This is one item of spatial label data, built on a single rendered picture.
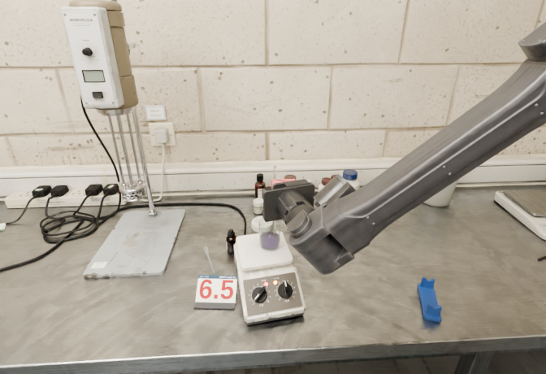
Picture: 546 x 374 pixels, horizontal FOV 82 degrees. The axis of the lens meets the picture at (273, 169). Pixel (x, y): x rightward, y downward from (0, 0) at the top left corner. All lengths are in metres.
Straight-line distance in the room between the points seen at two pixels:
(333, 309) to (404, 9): 0.91
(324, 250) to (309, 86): 0.76
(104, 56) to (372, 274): 0.79
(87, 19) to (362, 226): 0.64
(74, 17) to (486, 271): 1.10
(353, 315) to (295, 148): 0.63
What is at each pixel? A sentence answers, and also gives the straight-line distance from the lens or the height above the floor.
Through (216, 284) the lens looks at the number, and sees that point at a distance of 0.77.
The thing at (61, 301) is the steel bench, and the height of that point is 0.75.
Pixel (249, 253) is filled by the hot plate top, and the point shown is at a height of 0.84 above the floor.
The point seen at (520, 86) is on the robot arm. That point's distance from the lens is 0.44.
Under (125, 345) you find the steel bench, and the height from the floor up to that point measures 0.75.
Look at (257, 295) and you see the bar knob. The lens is 0.70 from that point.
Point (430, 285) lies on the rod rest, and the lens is 0.86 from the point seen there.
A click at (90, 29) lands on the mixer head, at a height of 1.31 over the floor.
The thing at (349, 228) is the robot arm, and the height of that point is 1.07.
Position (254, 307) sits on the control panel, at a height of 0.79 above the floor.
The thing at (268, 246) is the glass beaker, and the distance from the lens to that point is 0.74.
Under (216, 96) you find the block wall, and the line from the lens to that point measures 1.11.
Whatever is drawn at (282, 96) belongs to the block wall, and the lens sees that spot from 1.11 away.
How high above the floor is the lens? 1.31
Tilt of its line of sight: 24 degrees down
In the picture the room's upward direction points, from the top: straight up
